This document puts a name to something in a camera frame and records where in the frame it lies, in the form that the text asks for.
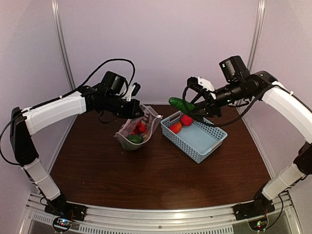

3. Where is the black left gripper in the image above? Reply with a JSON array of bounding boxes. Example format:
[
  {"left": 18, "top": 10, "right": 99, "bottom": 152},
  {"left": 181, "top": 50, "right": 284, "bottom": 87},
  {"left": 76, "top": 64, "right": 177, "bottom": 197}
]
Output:
[{"left": 104, "top": 93, "right": 144, "bottom": 118}]

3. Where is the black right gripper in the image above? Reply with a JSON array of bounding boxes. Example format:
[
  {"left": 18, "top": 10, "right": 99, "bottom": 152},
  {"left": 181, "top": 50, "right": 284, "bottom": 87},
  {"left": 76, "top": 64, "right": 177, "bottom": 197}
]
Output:
[{"left": 189, "top": 79, "right": 247, "bottom": 117}]

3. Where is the red toy tomato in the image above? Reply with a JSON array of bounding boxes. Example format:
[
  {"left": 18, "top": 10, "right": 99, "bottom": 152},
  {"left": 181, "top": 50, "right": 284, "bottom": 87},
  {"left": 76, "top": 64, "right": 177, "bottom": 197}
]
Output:
[{"left": 180, "top": 115, "right": 193, "bottom": 127}]

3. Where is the green toy cucumber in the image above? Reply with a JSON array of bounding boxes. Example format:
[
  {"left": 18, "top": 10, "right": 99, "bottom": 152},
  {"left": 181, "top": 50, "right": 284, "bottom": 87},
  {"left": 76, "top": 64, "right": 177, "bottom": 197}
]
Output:
[{"left": 169, "top": 97, "right": 195, "bottom": 114}]

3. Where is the orange red toy pepper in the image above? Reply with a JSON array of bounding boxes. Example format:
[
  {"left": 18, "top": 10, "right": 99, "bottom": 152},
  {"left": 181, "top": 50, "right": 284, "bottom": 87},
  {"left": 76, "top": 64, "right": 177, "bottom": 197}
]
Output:
[{"left": 169, "top": 122, "right": 183, "bottom": 134}]

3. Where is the light blue plastic basket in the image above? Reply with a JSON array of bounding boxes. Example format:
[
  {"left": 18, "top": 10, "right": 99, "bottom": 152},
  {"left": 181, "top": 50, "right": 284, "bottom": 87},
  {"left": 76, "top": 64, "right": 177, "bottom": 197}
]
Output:
[{"left": 160, "top": 111, "right": 228, "bottom": 164}]

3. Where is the clear zip top bag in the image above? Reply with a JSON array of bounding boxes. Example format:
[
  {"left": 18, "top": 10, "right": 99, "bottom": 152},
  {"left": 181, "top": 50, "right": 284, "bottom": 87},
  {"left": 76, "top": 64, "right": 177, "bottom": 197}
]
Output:
[{"left": 114, "top": 104, "right": 163, "bottom": 151}]

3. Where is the green toy avocado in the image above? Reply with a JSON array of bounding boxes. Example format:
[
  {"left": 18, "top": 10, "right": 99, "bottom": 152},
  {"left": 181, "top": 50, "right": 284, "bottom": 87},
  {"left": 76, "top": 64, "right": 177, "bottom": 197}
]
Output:
[{"left": 127, "top": 135, "right": 143, "bottom": 144}]

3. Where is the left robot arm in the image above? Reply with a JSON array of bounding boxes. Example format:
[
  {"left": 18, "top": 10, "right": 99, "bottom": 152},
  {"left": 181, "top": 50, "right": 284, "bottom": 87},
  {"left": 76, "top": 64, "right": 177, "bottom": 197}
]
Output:
[{"left": 10, "top": 71, "right": 144, "bottom": 216}]

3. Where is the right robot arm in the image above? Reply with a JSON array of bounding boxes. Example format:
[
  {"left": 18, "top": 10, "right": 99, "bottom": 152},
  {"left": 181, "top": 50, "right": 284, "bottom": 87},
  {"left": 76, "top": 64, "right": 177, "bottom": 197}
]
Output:
[{"left": 187, "top": 55, "right": 312, "bottom": 206}]

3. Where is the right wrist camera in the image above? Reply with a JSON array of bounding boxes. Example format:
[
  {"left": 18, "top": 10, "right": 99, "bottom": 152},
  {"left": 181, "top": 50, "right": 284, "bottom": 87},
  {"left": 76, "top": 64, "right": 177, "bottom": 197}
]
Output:
[{"left": 187, "top": 77, "right": 216, "bottom": 99}]

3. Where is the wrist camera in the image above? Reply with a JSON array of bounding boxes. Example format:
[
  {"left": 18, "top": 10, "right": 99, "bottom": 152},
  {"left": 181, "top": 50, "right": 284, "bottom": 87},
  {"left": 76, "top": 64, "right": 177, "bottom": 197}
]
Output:
[
  {"left": 187, "top": 77, "right": 216, "bottom": 99},
  {"left": 121, "top": 82, "right": 141, "bottom": 102}
]

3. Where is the left black cable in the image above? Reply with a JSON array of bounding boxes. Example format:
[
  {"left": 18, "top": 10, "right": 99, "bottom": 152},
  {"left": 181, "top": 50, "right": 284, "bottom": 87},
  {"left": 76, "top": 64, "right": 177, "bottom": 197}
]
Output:
[{"left": 0, "top": 58, "right": 136, "bottom": 165}]

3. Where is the black cable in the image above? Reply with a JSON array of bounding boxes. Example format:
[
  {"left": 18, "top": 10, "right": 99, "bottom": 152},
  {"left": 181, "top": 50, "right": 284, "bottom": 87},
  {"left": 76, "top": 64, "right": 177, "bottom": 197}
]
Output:
[
  {"left": 0, "top": 58, "right": 136, "bottom": 165},
  {"left": 181, "top": 84, "right": 266, "bottom": 127}
]

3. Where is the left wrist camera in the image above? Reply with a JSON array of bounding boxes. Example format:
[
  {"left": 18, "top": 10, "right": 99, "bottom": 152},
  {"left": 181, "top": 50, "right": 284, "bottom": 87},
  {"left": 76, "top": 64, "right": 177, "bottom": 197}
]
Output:
[{"left": 121, "top": 82, "right": 141, "bottom": 102}]

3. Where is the right black cable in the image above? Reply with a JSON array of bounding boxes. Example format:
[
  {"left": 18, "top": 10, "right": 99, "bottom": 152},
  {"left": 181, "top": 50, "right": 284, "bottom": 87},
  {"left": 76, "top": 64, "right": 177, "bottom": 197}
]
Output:
[{"left": 181, "top": 84, "right": 266, "bottom": 127}]

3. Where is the left aluminium frame post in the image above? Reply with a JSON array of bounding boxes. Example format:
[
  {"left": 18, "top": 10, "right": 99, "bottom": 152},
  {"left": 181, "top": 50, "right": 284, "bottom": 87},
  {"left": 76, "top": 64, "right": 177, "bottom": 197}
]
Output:
[{"left": 51, "top": 0, "right": 76, "bottom": 90}]

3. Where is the aluminium frame post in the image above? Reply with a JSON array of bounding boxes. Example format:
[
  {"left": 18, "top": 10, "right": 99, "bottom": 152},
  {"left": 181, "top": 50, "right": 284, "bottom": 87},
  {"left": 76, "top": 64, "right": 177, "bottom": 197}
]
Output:
[
  {"left": 51, "top": 0, "right": 76, "bottom": 90},
  {"left": 246, "top": 0, "right": 266, "bottom": 71}
]

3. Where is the right aluminium frame post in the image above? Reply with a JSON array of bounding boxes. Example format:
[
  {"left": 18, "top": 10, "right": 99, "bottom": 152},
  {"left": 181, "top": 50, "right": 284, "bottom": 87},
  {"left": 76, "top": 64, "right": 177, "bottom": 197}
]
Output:
[{"left": 246, "top": 0, "right": 266, "bottom": 71}]

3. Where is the front aluminium rail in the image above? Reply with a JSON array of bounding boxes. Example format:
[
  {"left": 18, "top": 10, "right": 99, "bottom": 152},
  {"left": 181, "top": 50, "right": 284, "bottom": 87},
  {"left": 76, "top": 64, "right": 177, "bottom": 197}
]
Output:
[{"left": 24, "top": 192, "right": 300, "bottom": 234}]

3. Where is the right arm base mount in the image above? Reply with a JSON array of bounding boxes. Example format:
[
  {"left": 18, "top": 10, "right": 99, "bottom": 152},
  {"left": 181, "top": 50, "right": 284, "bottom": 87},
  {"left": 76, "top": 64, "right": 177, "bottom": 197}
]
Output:
[{"left": 233, "top": 192, "right": 275, "bottom": 232}]

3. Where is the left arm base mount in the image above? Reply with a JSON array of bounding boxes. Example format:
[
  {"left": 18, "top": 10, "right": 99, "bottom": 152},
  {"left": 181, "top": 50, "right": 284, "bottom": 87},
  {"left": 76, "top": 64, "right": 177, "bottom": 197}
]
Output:
[{"left": 43, "top": 193, "right": 87, "bottom": 234}]

